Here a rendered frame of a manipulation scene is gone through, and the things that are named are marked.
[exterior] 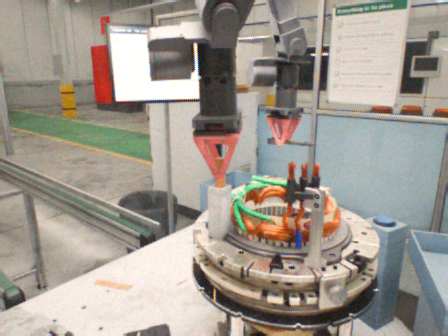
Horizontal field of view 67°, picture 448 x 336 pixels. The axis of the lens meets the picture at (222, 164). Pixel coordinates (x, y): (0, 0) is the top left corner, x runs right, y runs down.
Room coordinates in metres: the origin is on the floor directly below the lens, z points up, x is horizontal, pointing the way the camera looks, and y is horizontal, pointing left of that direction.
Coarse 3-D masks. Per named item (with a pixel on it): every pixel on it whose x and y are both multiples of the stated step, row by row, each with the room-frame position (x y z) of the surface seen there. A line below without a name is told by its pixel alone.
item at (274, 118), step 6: (270, 114) 0.91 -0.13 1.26; (276, 114) 0.90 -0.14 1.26; (270, 120) 0.88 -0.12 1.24; (276, 120) 0.88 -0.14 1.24; (282, 120) 0.86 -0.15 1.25; (288, 120) 0.85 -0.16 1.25; (270, 126) 0.89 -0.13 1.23; (288, 126) 0.86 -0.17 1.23; (276, 132) 0.89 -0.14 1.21; (276, 138) 0.89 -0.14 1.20; (282, 138) 0.88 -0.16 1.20; (282, 144) 0.88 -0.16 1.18
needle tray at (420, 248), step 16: (416, 240) 0.57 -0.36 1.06; (432, 240) 0.60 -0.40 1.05; (416, 256) 0.55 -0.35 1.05; (432, 256) 0.58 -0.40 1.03; (416, 272) 0.53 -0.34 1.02; (432, 272) 0.53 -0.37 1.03; (432, 288) 0.44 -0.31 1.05; (432, 304) 0.43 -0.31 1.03; (416, 320) 0.53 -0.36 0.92; (432, 320) 0.46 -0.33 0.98
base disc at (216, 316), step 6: (216, 312) 0.71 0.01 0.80; (204, 318) 0.69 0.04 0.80; (210, 318) 0.69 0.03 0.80; (216, 318) 0.69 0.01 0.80; (198, 324) 0.67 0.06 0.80; (204, 324) 0.67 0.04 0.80; (210, 324) 0.67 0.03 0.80; (216, 324) 0.67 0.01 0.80; (246, 324) 0.67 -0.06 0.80; (198, 330) 0.65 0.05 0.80; (204, 330) 0.65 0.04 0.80; (210, 330) 0.65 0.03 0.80; (246, 330) 0.65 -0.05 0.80; (252, 330) 0.65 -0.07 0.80; (258, 330) 0.65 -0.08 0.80
